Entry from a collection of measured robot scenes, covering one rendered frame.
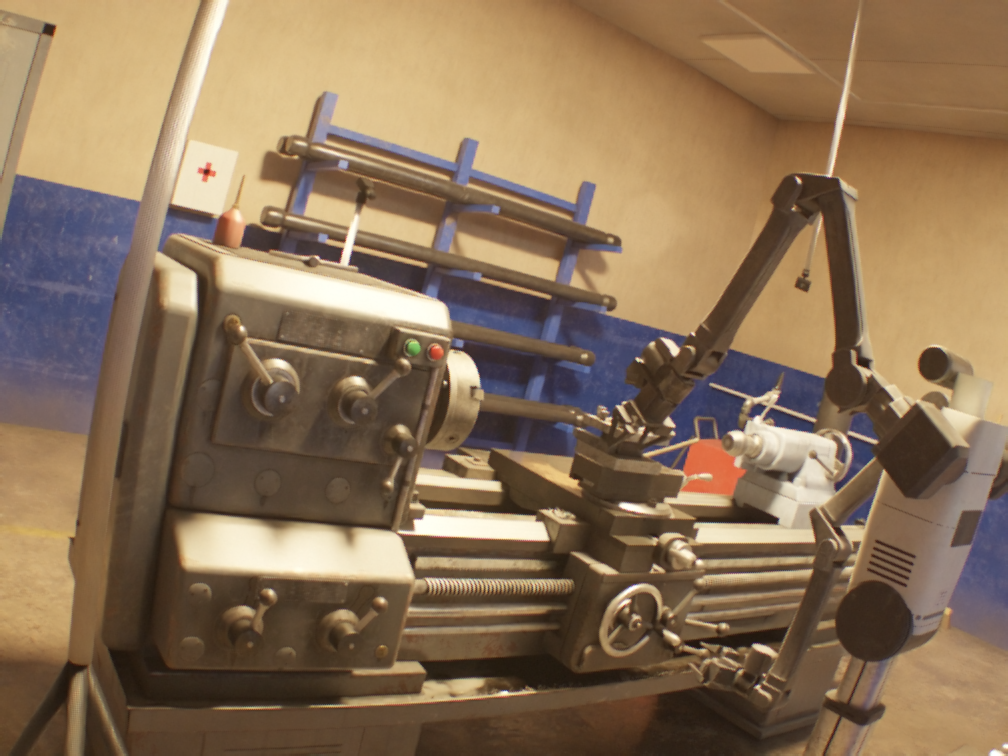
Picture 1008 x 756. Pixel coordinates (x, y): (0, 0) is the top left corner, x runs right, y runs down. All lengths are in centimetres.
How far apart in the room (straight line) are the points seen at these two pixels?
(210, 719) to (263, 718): 12
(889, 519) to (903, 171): 547
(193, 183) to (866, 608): 406
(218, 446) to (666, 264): 547
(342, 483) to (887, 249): 550
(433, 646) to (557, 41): 464
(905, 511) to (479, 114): 456
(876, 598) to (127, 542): 141
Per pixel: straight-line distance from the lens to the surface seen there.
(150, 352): 164
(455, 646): 224
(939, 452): 142
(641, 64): 659
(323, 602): 178
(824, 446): 336
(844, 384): 150
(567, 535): 224
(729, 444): 299
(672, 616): 238
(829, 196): 161
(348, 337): 176
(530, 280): 558
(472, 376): 213
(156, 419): 167
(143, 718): 179
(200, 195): 486
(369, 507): 189
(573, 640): 226
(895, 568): 163
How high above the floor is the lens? 143
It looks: 6 degrees down
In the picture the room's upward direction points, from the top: 15 degrees clockwise
